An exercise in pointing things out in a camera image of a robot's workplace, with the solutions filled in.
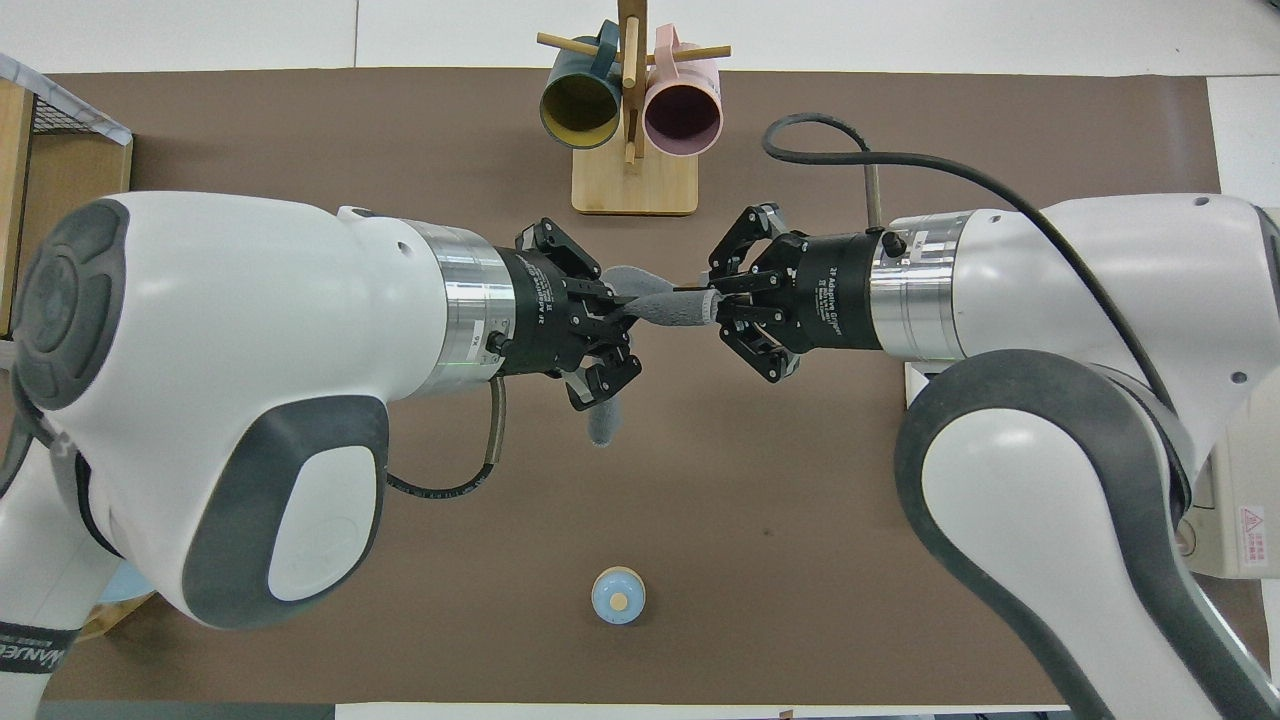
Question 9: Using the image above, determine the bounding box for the dark teal mug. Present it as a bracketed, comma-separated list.
[540, 20, 625, 151]

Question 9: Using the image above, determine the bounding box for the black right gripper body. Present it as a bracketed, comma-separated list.
[778, 229, 888, 354]

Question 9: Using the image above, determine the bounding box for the pink mug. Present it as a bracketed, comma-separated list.
[643, 25, 723, 158]

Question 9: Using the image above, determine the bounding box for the light blue plate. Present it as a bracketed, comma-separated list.
[95, 558, 157, 606]

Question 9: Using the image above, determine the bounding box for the beige toaster oven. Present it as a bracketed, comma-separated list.
[1172, 204, 1280, 580]

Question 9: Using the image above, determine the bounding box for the wooden shelf with wire basket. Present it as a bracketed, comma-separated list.
[0, 52, 134, 341]

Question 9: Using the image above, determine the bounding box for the wooden plate rack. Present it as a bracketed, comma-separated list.
[72, 590, 158, 643]

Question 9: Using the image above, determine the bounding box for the blue bell with wooden knob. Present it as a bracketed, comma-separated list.
[591, 566, 647, 626]

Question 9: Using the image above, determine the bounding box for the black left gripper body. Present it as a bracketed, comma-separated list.
[488, 244, 606, 383]

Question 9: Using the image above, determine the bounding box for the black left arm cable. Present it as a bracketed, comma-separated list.
[384, 374, 509, 502]

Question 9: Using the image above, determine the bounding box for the wooden mug tree stand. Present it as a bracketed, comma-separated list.
[537, 0, 732, 216]

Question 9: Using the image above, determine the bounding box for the purple and grey towel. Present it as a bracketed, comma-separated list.
[585, 264, 723, 449]

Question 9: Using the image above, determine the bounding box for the brown table mat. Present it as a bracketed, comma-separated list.
[0, 68, 1273, 706]

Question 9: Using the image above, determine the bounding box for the white rack with wooden rods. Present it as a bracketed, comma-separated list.
[904, 360, 947, 411]

